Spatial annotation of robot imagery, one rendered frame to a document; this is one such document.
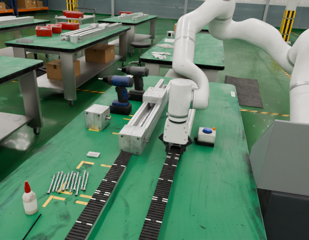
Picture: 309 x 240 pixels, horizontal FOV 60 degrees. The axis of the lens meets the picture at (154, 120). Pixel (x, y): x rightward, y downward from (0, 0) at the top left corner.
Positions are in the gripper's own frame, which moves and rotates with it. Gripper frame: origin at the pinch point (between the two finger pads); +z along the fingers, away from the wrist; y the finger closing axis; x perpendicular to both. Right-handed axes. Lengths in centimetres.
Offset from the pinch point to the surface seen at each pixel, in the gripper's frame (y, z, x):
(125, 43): -164, 34, 426
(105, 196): -17.3, -0.5, -35.7
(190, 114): 3.6, -5.6, 29.4
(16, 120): -168, 59, 104
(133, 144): -17.5, -2.4, -3.9
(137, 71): -34, -17, 58
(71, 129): -54, 3, 9
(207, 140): 13.7, -0.3, 13.1
